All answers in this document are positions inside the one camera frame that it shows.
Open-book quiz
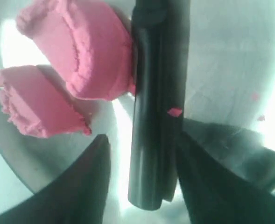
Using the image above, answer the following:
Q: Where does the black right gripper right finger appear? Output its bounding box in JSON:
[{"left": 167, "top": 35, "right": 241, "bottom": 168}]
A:
[{"left": 176, "top": 119, "right": 275, "bottom": 224}]

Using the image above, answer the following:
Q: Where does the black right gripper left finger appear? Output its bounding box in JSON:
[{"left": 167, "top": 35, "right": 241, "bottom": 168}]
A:
[{"left": 0, "top": 134, "right": 111, "bottom": 224}]

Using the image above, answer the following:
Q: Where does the black knife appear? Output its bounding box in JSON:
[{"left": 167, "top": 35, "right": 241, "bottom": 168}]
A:
[{"left": 128, "top": 0, "right": 190, "bottom": 211}]

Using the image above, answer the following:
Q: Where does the smaller pink dough piece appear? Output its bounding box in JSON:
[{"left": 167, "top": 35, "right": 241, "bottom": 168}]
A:
[{"left": 0, "top": 65, "right": 92, "bottom": 138}]

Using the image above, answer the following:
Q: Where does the round steel plate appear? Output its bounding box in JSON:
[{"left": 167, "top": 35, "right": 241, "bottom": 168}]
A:
[{"left": 0, "top": 0, "right": 275, "bottom": 196}]

